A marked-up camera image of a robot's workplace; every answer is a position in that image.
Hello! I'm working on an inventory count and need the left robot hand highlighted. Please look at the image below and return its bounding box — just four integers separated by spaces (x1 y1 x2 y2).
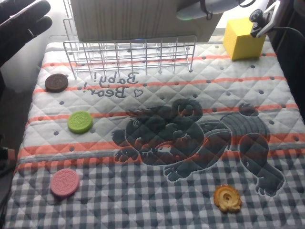
0 0 53 70

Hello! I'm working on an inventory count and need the white camera clip mount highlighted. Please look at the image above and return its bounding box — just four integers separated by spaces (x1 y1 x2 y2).
256 0 282 38

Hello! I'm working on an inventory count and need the black webcam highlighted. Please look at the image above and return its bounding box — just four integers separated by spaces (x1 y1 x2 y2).
249 2 271 38

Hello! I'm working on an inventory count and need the golden ring butter cookie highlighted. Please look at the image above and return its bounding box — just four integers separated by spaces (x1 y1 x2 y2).
213 184 243 213

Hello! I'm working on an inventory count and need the brown sandwich cookie toy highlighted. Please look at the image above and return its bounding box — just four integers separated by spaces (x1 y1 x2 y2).
45 73 69 93

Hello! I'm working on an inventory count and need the white wire rack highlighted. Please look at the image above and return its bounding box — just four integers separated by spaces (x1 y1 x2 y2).
62 0 197 80

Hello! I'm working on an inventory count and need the quilt with printed bear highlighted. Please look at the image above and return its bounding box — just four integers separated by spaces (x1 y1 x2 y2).
4 35 305 229

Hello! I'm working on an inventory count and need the yellow foam block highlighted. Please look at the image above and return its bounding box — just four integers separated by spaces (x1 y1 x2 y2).
223 17 267 61

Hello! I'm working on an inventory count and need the pink sandwich cookie toy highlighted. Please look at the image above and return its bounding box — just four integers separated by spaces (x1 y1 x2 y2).
50 168 81 198

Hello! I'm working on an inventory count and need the black camera cable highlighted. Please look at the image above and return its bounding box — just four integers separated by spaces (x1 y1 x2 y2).
273 25 305 37

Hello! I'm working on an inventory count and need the green sandwich cookie toy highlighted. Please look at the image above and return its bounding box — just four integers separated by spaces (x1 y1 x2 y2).
68 111 94 135

